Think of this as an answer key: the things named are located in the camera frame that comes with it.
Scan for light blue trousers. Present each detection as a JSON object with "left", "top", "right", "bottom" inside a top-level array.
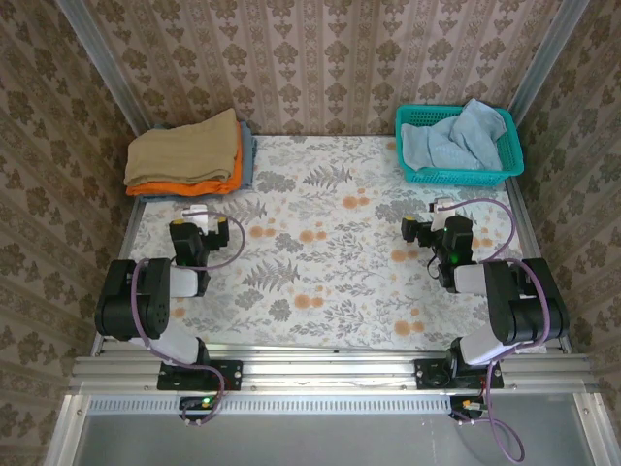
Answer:
[{"left": 401, "top": 98, "right": 507, "bottom": 172}]

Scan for floral tablecloth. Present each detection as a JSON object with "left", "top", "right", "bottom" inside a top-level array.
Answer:
[{"left": 118, "top": 134, "right": 535, "bottom": 350}]

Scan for teal plastic basket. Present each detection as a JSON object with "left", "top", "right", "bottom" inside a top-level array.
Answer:
[{"left": 395, "top": 104, "right": 526, "bottom": 185}]

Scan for connector box with green light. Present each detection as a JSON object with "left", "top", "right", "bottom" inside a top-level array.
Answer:
[{"left": 179, "top": 395, "right": 219, "bottom": 421}]

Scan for connector box with yellow plug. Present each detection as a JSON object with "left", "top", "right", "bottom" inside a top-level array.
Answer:
[{"left": 448, "top": 395, "right": 489, "bottom": 421}]

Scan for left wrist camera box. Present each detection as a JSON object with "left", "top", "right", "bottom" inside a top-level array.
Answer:
[{"left": 182, "top": 204, "right": 211, "bottom": 229}]

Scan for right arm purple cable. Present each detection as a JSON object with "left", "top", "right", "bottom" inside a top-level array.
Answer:
[{"left": 450, "top": 197, "right": 557, "bottom": 463}]

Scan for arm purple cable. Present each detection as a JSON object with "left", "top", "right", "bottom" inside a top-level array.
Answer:
[
  {"left": 450, "top": 197, "right": 557, "bottom": 463},
  {"left": 130, "top": 211, "right": 246, "bottom": 428}
]

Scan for aluminium table side rail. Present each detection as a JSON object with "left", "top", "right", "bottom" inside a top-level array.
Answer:
[{"left": 507, "top": 177, "right": 573, "bottom": 354}]

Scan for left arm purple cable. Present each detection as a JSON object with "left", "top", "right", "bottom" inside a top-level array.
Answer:
[{"left": 130, "top": 211, "right": 246, "bottom": 428}]

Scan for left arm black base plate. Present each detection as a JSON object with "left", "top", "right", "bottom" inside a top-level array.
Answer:
[{"left": 157, "top": 359, "right": 244, "bottom": 392}]

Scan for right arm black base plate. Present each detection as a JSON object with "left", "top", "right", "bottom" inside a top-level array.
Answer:
[{"left": 414, "top": 357, "right": 505, "bottom": 390}]

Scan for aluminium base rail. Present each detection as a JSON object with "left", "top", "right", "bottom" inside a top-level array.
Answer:
[{"left": 67, "top": 351, "right": 603, "bottom": 394}]

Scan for aluminium corner post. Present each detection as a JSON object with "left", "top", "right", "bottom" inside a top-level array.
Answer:
[
  {"left": 507, "top": 0, "right": 591, "bottom": 127},
  {"left": 55, "top": 0, "right": 151, "bottom": 137}
]

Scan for slotted grey cable duct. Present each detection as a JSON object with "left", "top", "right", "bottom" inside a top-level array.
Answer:
[{"left": 86, "top": 393, "right": 455, "bottom": 416}]

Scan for aluminium frame profile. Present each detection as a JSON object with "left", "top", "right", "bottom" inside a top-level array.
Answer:
[
  {"left": 572, "top": 391, "right": 617, "bottom": 466},
  {"left": 46, "top": 395, "right": 93, "bottom": 466}
]

